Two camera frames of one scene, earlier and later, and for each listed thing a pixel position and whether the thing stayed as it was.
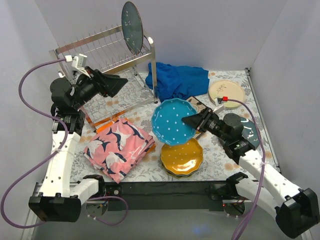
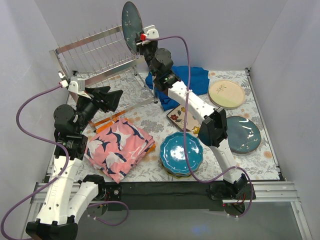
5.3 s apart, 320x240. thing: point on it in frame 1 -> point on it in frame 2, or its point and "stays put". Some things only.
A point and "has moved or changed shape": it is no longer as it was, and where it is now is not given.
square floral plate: [199, 106] has moved or changed shape
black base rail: [165, 196] stays put
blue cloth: [175, 82] stays put
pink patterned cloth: [118, 147] stays put
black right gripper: [204, 121] -> [139, 41]
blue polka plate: [167, 123] -> [174, 156]
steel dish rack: [103, 50] stays put
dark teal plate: [132, 27] stays put
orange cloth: [101, 125] stays put
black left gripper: [100, 83] -> [99, 97]
